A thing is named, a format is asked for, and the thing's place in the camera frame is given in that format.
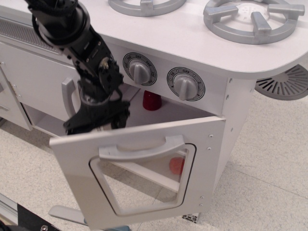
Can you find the grey slotted round disc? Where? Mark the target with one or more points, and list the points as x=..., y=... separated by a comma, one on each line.
x=286, y=86

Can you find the white oven door with window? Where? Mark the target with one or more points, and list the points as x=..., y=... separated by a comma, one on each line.
x=122, y=176

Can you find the grey right stove knob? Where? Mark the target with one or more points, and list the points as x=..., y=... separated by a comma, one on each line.
x=185, y=84

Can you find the grey burner grate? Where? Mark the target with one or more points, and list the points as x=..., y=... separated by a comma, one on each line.
x=252, y=22
x=146, y=8

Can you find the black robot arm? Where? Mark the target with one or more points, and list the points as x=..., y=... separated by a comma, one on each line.
x=65, y=25

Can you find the red toy cup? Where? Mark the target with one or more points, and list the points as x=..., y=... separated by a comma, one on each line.
x=151, y=101

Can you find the grey left burner grate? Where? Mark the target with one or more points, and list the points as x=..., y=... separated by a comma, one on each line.
x=146, y=8

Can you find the white cabinet door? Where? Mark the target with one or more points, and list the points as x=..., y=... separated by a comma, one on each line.
x=38, y=81

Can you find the grey cabinet door handle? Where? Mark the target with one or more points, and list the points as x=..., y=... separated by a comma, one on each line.
x=68, y=98

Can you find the aluminium extrusion foot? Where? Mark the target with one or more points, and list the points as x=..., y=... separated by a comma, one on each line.
x=194, y=218

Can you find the white toy kitchen stove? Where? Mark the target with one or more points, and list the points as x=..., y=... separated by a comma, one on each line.
x=228, y=69

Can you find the grey vent grille panel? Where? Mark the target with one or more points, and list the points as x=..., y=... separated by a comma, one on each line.
x=23, y=33

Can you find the grey right burner grate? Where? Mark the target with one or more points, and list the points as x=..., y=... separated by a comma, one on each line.
x=252, y=22

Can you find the red toy tomato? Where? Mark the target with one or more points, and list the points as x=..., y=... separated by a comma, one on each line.
x=176, y=165

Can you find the toy knife blue handle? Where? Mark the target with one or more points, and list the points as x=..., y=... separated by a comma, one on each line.
x=66, y=213

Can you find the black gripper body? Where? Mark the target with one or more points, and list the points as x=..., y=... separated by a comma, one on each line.
x=93, y=115

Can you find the black mount plate with rail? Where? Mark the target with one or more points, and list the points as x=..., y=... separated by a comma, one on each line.
x=15, y=217

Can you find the grey middle stove knob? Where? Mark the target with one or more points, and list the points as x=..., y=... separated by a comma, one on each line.
x=140, y=69

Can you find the grey stove knob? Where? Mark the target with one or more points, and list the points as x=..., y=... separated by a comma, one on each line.
x=140, y=69
x=185, y=84

